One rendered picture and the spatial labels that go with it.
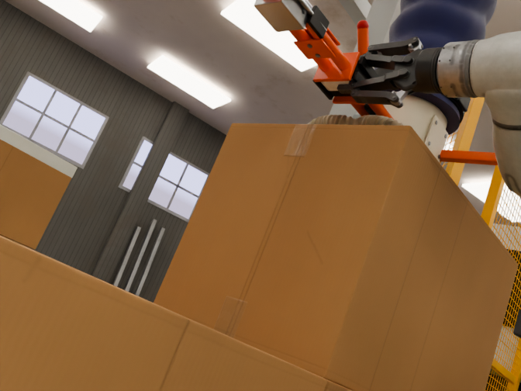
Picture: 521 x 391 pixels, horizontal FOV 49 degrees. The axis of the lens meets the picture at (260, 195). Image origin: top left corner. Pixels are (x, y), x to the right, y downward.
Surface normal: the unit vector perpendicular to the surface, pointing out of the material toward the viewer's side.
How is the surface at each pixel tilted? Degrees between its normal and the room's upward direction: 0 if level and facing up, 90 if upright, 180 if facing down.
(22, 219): 90
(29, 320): 90
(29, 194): 90
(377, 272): 90
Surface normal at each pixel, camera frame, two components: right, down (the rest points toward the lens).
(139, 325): 0.74, 0.11
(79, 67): 0.50, -0.05
